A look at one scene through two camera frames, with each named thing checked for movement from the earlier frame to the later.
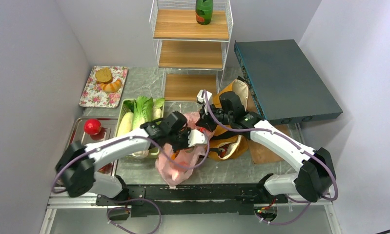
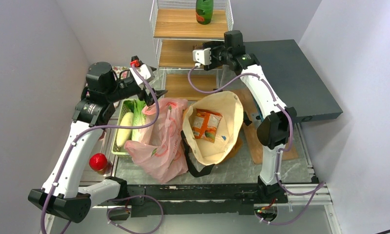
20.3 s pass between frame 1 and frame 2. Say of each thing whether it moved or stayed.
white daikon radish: stayed
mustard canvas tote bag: moved
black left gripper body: moved
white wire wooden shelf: stayed
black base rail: stayed
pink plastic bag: moved
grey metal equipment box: stayed
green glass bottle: stayed
